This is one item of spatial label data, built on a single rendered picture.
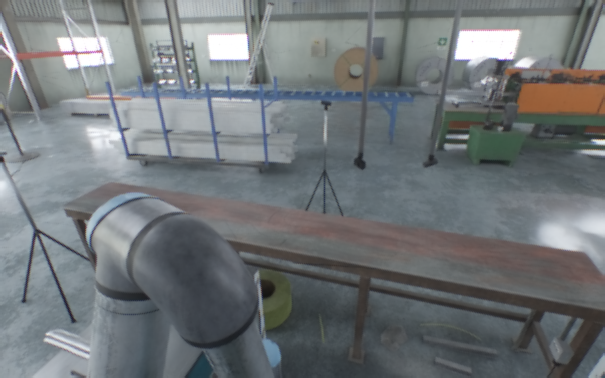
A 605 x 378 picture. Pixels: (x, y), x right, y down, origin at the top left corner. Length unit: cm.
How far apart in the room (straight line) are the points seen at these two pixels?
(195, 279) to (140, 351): 19
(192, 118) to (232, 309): 452
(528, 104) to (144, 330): 619
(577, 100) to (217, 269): 647
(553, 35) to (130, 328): 1497
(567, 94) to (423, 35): 802
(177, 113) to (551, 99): 590
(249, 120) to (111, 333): 408
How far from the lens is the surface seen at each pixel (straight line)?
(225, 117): 461
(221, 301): 40
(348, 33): 1355
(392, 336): 241
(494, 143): 556
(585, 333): 206
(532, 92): 630
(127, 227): 46
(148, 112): 524
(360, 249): 179
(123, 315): 52
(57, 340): 178
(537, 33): 1482
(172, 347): 153
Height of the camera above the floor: 190
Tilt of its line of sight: 27 degrees down
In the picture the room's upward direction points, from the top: 1 degrees counter-clockwise
